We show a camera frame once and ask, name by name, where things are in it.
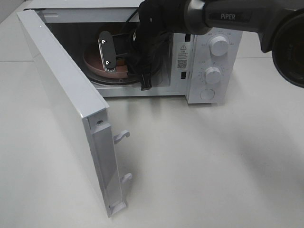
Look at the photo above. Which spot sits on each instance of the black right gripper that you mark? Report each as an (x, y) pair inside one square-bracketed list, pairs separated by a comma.
[(138, 49)]

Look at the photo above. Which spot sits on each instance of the pink round plate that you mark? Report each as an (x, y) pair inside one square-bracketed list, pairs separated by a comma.
[(92, 60)]

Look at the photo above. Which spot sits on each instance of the white microwave door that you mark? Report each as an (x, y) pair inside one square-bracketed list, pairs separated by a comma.
[(80, 111)]

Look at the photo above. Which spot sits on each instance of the round white door release button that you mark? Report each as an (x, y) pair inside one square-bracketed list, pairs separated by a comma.
[(207, 94)]

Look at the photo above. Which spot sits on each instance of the burger with sesame-free bun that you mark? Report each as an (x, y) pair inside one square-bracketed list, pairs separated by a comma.
[(120, 62)]

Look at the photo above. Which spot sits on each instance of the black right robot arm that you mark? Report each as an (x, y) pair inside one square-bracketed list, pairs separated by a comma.
[(278, 23)]

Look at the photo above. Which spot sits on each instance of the glass microwave turntable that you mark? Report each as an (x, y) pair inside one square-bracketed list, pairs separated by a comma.
[(157, 77)]

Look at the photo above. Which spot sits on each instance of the white microwave oven body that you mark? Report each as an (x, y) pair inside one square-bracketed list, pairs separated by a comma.
[(77, 23)]

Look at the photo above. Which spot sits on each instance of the white warning label sticker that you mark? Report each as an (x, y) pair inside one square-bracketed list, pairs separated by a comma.
[(182, 55)]

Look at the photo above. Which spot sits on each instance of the lower white microwave knob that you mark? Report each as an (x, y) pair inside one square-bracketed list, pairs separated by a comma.
[(212, 75)]

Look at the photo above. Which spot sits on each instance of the white microwave knob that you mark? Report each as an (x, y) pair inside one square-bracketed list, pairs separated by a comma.
[(218, 46), (212, 75)]

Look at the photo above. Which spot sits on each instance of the upper white microwave knob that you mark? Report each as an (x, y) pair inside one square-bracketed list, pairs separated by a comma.
[(218, 46)]

